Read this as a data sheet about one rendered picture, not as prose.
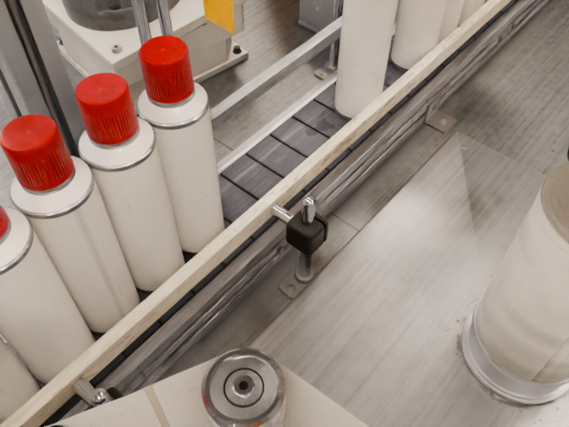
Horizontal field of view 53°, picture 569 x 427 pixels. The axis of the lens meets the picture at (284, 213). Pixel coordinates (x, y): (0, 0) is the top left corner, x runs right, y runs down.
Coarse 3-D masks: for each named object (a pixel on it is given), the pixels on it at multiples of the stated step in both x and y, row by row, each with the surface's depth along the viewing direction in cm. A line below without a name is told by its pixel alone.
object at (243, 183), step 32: (512, 0) 79; (480, 32) 75; (320, 96) 67; (288, 128) 63; (320, 128) 63; (256, 160) 60; (288, 160) 60; (224, 192) 57; (256, 192) 57; (224, 224) 55; (192, 256) 52; (192, 288) 50; (160, 320) 48; (128, 352) 47; (96, 384) 45
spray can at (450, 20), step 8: (448, 0) 67; (456, 0) 67; (464, 0) 68; (448, 8) 68; (456, 8) 68; (448, 16) 69; (456, 16) 69; (448, 24) 69; (456, 24) 70; (440, 32) 70; (448, 32) 70; (440, 40) 71
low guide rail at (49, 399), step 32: (416, 64) 65; (384, 96) 61; (352, 128) 58; (320, 160) 55; (288, 192) 53; (256, 224) 52; (224, 256) 50; (160, 288) 46; (128, 320) 44; (96, 352) 43; (64, 384) 41; (32, 416) 40
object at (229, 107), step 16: (320, 32) 60; (336, 32) 61; (304, 48) 59; (320, 48) 60; (288, 64) 57; (256, 80) 55; (272, 80) 56; (240, 96) 54; (256, 96) 55; (224, 112) 53
